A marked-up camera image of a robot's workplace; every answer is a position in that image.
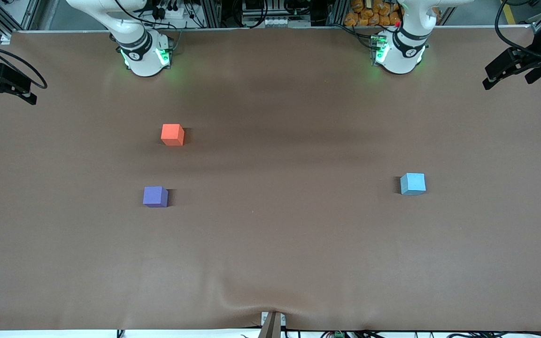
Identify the light blue foam block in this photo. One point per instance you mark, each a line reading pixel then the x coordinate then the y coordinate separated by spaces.
pixel 413 183

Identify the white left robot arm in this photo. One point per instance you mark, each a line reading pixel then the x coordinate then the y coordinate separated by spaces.
pixel 406 56

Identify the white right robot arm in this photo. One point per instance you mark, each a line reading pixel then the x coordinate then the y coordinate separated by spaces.
pixel 141 61

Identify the orange foam block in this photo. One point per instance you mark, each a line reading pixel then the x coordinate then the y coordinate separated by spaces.
pixel 172 134

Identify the purple foam block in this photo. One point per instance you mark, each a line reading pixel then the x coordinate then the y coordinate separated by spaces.
pixel 155 196

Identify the white connector block row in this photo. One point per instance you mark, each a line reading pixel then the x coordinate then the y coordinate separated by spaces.
pixel 275 22

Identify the pile of orange bags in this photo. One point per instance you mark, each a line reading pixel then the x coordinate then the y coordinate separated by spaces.
pixel 369 14

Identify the white power strip with plugs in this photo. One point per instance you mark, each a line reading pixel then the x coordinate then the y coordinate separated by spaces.
pixel 172 13

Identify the brown table mat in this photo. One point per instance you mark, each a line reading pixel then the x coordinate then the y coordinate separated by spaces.
pixel 270 244

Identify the grey clamp bracket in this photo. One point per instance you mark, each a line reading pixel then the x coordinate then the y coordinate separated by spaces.
pixel 271 325

